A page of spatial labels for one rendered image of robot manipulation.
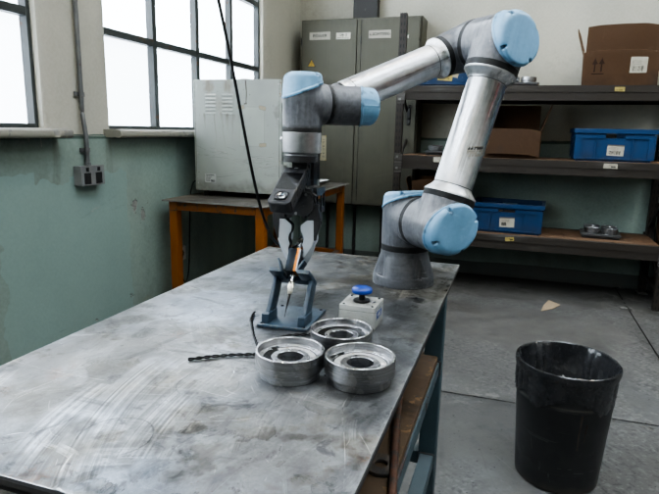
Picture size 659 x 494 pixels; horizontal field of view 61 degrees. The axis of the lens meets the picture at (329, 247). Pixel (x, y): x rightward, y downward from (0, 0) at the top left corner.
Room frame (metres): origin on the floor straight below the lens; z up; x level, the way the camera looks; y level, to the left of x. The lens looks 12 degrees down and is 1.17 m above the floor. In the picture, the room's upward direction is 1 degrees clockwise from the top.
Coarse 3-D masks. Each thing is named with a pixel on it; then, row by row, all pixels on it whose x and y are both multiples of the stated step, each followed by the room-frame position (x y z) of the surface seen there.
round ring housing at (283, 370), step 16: (288, 336) 0.85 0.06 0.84; (256, 352) 0.78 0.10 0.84; (288, 352) 0.82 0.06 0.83; (304, 352) 0.82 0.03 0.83; (320, 352) 0.82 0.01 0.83; (256, 368) 0.78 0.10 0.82; (272, 368) 0.75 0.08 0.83; (288, 368) 0.75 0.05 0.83; (304, 368) 0.75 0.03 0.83; (320, 368) 0.78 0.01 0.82; (272, 384) 0.76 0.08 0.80; (288, 384) 0.75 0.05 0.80; (304, 384) 0.76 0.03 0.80
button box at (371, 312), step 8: (352, 296) 1.07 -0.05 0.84; (344, 304) 1.02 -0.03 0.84; (352, 304) 1.02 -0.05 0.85; (360, 304) 1.02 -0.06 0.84; (368, 304) 1.02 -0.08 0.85; (376, 304) 1.02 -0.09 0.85; (344, 312) 1.01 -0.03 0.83; (352, 312) 1.01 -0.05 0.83; (360, 312) 1.00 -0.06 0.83; (368, 312) 1.00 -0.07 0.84; (376, 312) 1.01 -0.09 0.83; (360, 320) 1.00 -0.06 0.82; (368, 320) 1.00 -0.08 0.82; (376, 320) 1.01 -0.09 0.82
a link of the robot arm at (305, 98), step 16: (288, 80) 1.07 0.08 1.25; (304, 80) 1.06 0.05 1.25; (320, 80) 1.08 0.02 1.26; (288, 96) 1.07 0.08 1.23; (304, 96) 1.06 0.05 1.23; (320, 96) 1.08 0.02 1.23; (288, 112) 1.07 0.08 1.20; (304, 112) 1.06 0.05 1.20; (320, 112) 1.08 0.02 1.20; (288, 128) 1.07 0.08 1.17; (304, 128) 1.06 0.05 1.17; (320, 128) 1.09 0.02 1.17
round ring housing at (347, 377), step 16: (336, 352) 0.82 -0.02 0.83; (352, 352) 0.82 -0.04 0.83; (368, 352) 0.82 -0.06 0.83; (384, 352) 0.81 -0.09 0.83; (336, 368) 0.74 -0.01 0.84; (352, 368) 0.74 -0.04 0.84; (368, 368) 0.76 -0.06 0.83; (384, 368) 0.74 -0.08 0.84; (336, 384) 0.75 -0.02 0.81; (352, 384) 0.73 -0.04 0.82; (368, 384) 0.73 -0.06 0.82; (384, 384) 0.75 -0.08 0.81
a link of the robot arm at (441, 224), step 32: (480, 32) 1.27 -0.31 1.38; (512, 32) 1.22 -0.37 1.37; (480, 64) 1.23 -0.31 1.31; (512, 64) 1.22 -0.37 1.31; (480, 96) 1.23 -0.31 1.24; (480, 128) 1.22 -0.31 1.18; (448, 160) 1.22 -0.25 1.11; (480, 160) 1.23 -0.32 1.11; (448, 192) 1.19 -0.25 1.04; (416, 224) 1.21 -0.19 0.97; (448, 224) 1.16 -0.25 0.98
